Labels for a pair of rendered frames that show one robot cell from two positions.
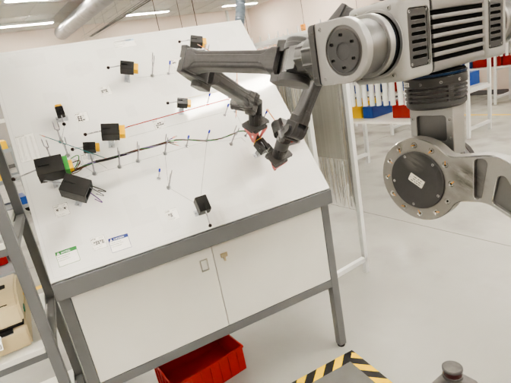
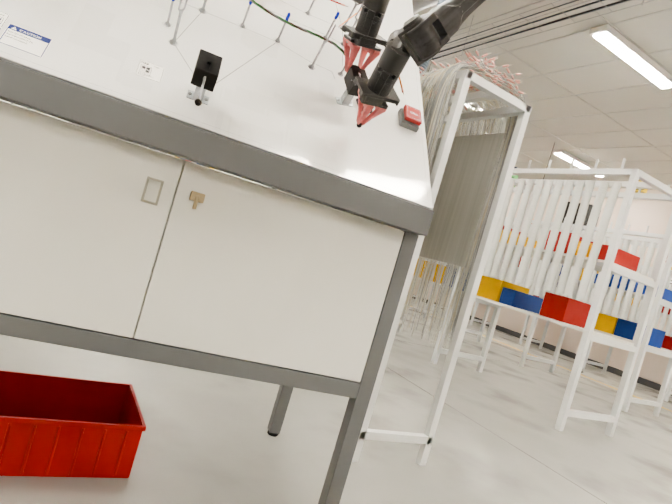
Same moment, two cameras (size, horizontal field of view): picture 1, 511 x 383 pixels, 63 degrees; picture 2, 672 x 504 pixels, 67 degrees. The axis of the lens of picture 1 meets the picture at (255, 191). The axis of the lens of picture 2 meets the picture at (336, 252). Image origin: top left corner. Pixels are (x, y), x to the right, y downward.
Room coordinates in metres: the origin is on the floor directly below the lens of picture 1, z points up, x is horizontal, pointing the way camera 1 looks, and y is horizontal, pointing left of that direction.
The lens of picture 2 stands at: (0.52, -0.20, 0.71)
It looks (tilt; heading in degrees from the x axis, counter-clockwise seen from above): 0 degrees down; 3
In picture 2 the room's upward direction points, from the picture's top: 16 degrees clockwise
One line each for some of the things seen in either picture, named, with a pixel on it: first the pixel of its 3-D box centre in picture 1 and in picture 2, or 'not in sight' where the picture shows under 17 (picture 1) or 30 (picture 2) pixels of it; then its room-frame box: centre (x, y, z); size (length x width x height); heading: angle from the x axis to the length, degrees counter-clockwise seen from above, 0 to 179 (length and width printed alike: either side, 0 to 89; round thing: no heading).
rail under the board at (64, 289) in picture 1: (210, 236); (190, 143); (1.56, 0.21, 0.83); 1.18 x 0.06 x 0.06; 114
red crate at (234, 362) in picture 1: (198, 363); (53, 422); (1.79, 0.44, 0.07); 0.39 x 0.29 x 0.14; 123
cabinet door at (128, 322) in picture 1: (156, 310); (14, 211); (1.47, 0.47, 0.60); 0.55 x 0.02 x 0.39; 114
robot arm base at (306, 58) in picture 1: (317, 55); not in sight; (0.93, -0.18, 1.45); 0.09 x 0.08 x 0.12; 122
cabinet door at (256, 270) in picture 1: (275, 262); (279, 280); (1.69, -0.03, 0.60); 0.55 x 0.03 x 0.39; 114
